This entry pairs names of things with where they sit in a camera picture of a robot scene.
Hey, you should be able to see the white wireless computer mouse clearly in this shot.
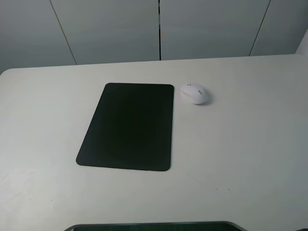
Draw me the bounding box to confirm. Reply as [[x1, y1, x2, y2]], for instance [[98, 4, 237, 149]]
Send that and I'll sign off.
[[180, 83, 209, 105]]

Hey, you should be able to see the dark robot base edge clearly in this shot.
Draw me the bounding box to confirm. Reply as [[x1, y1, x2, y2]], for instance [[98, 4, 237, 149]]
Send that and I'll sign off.
[[66, 221, 244, 231]]

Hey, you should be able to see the black rectangular mouse pad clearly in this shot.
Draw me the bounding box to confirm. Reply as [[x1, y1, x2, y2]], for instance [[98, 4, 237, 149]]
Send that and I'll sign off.
[[76, 83, 174, 171]]

